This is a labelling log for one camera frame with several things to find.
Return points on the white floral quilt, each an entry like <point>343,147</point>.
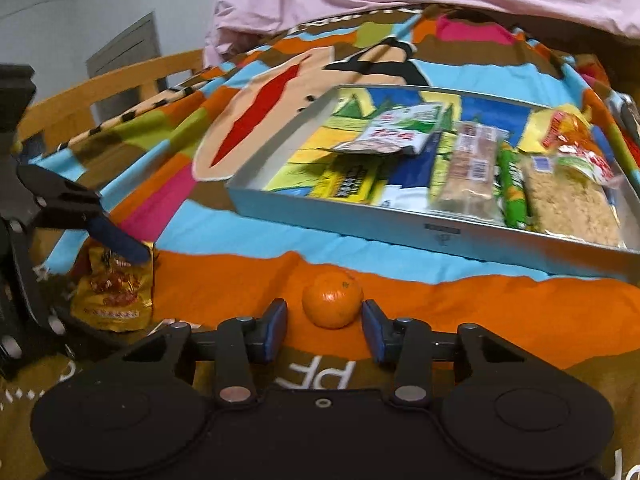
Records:
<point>627,115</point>

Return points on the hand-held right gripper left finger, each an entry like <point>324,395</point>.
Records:
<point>274,332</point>

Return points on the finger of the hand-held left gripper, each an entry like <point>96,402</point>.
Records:
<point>120,242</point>
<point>30,290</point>

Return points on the grey door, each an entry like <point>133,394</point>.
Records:
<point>130,50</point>

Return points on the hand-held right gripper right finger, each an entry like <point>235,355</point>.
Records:
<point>375,332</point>

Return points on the yellow snack packet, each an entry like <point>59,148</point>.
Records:
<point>345,187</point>

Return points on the orange mandarin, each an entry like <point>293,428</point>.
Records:
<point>332,300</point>

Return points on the blue snack packet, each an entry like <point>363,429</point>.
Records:
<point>412,180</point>

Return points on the clear bag of mandarins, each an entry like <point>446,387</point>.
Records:
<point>575,140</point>

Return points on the wooden bed rail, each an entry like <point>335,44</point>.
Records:
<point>100,85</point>

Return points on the rice cracker packet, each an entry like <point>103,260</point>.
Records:
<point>570,210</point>

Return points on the white and green snack packet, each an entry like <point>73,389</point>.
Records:
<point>395,132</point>

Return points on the colourful printed blanket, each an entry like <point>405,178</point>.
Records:
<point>225,280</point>

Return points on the gold snack packet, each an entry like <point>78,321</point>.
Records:
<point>110,295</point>

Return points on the green sausage stick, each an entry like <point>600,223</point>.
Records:
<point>515,190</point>

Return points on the metal tray with dinosaur print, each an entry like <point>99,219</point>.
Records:
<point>400,232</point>

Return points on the clear pastry packet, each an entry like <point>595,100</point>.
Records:
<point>470,175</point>

